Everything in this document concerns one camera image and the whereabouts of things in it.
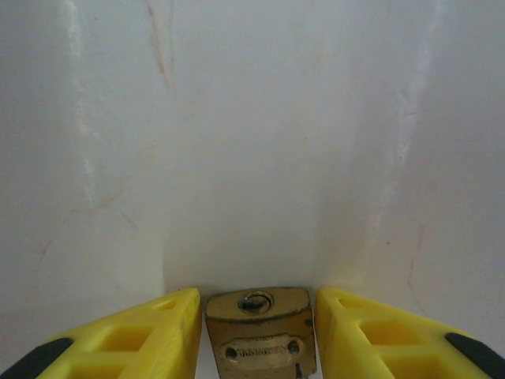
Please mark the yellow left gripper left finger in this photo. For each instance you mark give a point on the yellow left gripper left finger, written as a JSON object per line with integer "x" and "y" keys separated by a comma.
{"x": 118, "y": 347}

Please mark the brass padlock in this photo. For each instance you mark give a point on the brass padlock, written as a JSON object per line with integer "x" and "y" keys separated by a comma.
{"x": 260, "y": 335}

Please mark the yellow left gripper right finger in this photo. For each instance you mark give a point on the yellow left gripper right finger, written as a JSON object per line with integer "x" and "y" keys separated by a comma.
{"x": 394, "y": 347}

